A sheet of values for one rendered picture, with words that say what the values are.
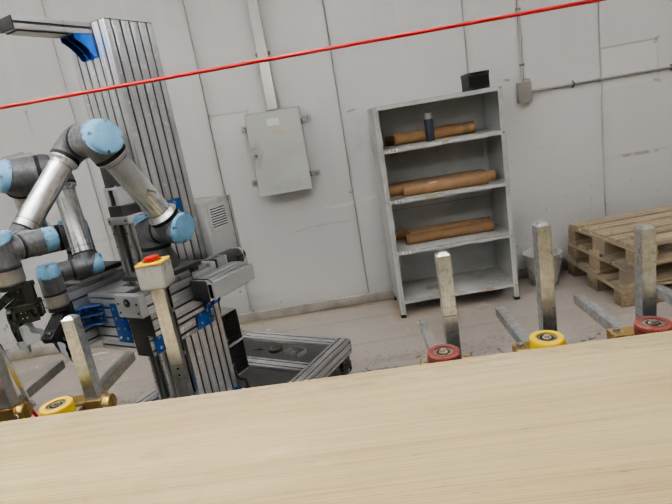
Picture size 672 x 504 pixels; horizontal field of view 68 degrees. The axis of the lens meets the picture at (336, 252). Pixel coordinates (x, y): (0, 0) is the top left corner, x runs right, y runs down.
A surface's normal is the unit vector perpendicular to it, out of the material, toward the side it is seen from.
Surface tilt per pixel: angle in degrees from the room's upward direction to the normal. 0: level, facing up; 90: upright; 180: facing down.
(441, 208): 90
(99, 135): 84
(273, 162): 90
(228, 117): 90
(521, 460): 0
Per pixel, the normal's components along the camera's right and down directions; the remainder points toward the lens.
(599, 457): -0.16, -0.96
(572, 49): 0.02, 0.25
